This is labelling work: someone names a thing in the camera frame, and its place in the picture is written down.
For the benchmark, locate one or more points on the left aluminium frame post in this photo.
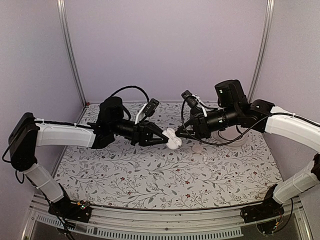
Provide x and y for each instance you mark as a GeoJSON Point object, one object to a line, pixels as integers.
{"type": "Point", "coordinates": [62, 13]}

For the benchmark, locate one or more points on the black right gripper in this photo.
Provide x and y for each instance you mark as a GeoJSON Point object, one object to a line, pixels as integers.
{"type": "Point", "coordinates": [200, 127]}

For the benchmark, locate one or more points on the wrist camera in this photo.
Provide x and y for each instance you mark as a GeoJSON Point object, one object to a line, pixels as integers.
{"type": "Point", "coordinates": [147, 110]}
{"type": "Point", "coordinates": [195, 103]}

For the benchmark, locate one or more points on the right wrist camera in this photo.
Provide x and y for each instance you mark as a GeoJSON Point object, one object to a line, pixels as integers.
{"type": "Point", "coordinates": [195, 103]}

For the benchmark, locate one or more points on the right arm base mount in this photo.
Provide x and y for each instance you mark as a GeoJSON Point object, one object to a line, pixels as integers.
{"type": "Point", "coordinates": [267, 209]}

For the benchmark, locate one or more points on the right aluminium frame post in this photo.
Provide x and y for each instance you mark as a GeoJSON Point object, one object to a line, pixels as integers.
{"type": "Point", "coordinates": [267, 24]}

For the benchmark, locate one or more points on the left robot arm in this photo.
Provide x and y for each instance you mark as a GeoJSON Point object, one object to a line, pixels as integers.
{"type": "Point", "coordinates": [31, 134]}

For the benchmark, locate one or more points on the white earbud case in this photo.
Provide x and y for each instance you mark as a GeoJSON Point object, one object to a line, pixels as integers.
{"type": "Point", "coordinates": [174, 142]}
{"type": "Point", "coordinates": [197, 149]}

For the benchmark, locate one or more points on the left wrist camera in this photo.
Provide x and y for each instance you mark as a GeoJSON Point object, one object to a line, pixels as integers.
{"type": "Point", "coordinates": [147, 110]}

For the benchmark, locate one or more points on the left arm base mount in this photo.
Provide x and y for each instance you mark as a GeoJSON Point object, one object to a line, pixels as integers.
{"type": "Point", "coordinates": [65, 208]}

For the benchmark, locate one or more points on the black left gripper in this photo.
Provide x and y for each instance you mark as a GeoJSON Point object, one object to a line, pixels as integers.
{"type": "Point", "coordinates": [142, 134]}

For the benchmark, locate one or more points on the aluminium frame post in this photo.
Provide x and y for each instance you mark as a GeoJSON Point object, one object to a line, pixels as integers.
{"type": "Point", "coordinates": [267, 24]}
{"type": "Point", "coordinates": [62, 13]}

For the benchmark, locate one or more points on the floral patterned table mat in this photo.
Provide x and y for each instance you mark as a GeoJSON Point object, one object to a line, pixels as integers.
{"type": "Point", "coordinates": [155, 177]}

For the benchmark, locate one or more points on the front aluminium rail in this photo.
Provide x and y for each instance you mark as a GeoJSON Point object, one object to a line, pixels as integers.
{"type": "Point", "coordinates": [219, 223]}

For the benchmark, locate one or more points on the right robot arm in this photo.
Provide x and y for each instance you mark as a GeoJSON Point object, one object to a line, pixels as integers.
{"type": "Point", "coordinates": [289, 135]}

